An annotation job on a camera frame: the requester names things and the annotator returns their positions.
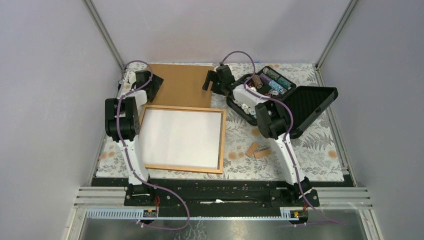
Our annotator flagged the wooden picture frame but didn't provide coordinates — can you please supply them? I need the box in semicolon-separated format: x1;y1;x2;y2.
137;104;228;175

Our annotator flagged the printed photo of plant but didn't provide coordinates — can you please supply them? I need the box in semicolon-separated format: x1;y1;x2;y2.
138;108;223;170

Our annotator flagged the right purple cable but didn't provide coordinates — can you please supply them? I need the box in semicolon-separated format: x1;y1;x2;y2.
220;50;347;228

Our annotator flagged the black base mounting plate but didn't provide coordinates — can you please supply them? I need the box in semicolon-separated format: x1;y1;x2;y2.
91;177;353;218

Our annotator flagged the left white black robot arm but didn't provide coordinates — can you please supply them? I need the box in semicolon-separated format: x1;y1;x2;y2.
104;70;164;206

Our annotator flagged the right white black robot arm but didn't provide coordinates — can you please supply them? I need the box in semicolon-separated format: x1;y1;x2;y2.
202;64;312;206

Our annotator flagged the brown cardboard backing board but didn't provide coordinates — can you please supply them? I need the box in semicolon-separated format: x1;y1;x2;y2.
151;64;214;108

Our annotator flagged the black poker chip case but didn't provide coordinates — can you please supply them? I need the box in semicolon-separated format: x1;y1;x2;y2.
226;66;339;140

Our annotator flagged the small wooden block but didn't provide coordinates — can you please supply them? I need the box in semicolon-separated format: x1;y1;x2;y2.
253;149;272;159
245;142;259;158

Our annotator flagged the aluminium rail frame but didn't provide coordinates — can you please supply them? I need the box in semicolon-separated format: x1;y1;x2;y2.
66;186;383;240

